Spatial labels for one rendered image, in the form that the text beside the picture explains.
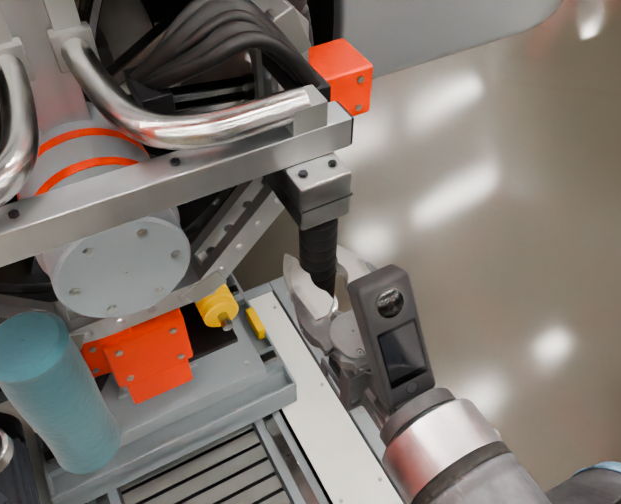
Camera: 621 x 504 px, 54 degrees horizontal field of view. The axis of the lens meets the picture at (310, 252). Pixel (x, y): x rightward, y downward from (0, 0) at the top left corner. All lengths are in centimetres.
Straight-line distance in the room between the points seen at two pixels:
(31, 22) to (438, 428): 48
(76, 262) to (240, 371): 72
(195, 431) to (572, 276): 109
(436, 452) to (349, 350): 11
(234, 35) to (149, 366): 58
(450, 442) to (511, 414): 103
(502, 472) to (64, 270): 39
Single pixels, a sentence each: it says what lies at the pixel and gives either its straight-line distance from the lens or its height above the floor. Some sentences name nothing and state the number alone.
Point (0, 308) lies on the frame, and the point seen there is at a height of 66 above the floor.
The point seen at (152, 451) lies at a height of 17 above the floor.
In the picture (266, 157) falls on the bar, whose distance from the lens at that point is 49.
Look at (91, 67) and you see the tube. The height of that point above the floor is 101.
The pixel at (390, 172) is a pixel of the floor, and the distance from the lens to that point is 197.
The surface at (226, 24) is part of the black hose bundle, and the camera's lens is 52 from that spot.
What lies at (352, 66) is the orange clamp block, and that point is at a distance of 76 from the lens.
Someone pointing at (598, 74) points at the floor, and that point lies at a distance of 264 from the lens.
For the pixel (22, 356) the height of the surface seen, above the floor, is 74.
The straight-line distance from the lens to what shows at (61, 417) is 77.
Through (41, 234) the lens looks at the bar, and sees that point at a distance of 47.
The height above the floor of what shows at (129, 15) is 89.
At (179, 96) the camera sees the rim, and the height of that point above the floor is 85.
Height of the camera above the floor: 128
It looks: 49 degrees down
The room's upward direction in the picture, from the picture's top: straight up
